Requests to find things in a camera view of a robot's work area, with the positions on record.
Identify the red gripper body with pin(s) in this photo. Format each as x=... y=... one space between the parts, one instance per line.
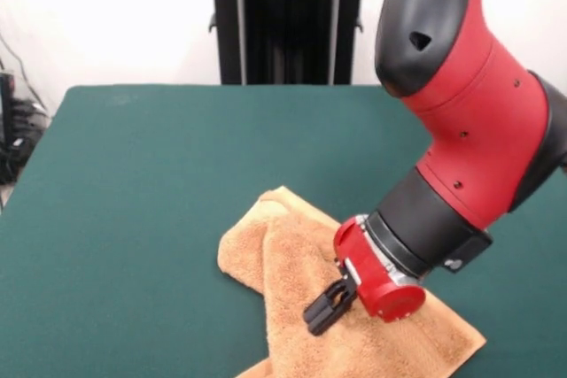
x=381 y=294

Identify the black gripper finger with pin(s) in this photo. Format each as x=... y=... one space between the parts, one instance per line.
x=332 y=316
x=323 y=305

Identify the orange terry towel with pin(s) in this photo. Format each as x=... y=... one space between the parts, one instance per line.
x=288 y=263

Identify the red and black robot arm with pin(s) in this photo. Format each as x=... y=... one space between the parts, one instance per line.
x=478 y=108

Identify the dark green table cloth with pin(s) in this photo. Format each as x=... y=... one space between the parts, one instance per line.
x=88 y=263

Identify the black computer case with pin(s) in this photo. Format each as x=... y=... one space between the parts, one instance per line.
x=6 y=103

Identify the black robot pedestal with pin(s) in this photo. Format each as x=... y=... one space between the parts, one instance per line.
x=288 y=33

